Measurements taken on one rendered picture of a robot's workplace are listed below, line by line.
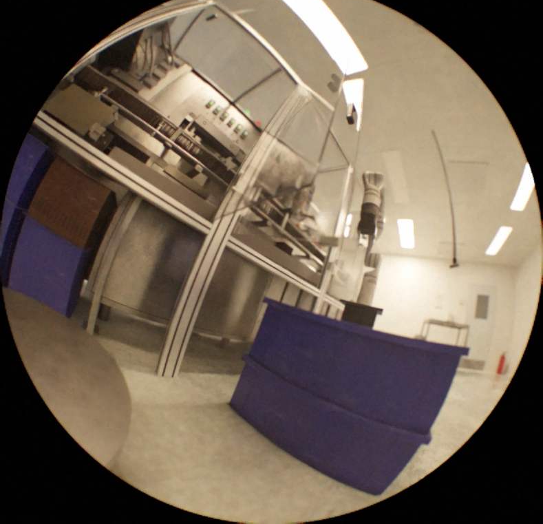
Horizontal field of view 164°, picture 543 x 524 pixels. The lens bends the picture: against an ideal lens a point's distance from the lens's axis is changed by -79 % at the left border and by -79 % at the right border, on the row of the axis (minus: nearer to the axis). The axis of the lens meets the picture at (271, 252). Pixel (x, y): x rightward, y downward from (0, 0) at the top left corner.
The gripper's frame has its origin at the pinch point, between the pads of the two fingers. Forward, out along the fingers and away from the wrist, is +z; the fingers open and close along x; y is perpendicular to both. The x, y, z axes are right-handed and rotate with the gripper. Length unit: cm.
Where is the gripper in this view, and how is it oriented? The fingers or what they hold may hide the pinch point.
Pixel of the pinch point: (364, 249)
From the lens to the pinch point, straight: 76.1
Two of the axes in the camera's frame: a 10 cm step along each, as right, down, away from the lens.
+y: -5.1, -4.0, -7.6
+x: 7.9, 1.4, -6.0
